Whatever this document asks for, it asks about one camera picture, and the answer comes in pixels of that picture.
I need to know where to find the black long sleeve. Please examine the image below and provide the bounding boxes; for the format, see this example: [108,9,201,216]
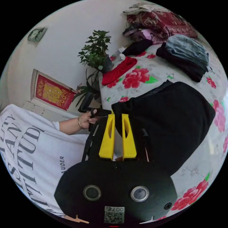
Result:
[111,80,216,176]

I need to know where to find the long-leaved potted plant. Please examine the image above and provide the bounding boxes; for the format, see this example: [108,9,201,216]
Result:
[72,69,102,108]

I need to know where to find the person's left forearm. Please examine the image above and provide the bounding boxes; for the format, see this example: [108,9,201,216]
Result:
[58,117,84,135]

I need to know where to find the pile of clothes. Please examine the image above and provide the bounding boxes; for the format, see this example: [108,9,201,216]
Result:
[156,34,210,83]

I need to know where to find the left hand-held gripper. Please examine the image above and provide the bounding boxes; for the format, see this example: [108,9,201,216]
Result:
[90,109,114,132]

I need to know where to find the leafy potted plant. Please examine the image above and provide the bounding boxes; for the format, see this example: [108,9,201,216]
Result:
[77,30,114,74]

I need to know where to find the small black garment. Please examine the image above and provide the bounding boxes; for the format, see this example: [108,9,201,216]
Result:
[122,39,153,57]

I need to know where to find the person's left hand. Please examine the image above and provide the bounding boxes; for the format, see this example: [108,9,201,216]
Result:
[80,109,98,130]

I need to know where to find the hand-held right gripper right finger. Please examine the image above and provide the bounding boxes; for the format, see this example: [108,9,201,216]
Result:
[122,114,137,160]

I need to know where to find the person's body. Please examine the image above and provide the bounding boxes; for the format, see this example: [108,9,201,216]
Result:
[0,104,90,219]

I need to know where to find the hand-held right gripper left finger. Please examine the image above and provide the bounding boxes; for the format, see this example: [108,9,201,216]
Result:
[99,114,116,160]

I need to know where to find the red garment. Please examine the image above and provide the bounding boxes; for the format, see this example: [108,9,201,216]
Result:
[101,57,138,86]

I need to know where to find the green wall clock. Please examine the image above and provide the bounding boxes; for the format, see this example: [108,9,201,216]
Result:
[27,27,48,43]

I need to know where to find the red patterned folded quilt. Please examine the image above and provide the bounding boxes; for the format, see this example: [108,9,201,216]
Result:
[122,3,198,45]

